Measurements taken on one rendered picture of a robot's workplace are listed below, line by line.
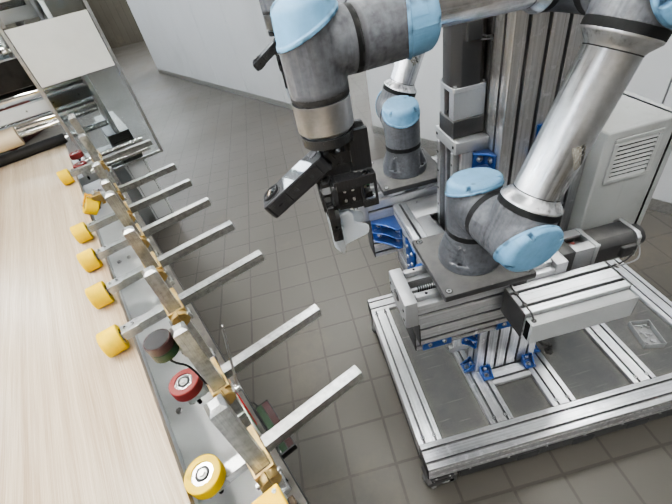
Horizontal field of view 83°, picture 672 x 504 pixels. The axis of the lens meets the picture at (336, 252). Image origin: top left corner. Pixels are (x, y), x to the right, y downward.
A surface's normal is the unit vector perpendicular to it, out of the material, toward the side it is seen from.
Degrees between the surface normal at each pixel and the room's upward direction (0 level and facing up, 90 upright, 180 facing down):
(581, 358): 0
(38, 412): 0
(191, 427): 0
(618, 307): 90
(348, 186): 90
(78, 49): 90
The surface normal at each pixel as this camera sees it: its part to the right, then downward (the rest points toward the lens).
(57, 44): 0.58, 0.45
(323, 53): 0.31, 0.58
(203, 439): -0.18, -0.75
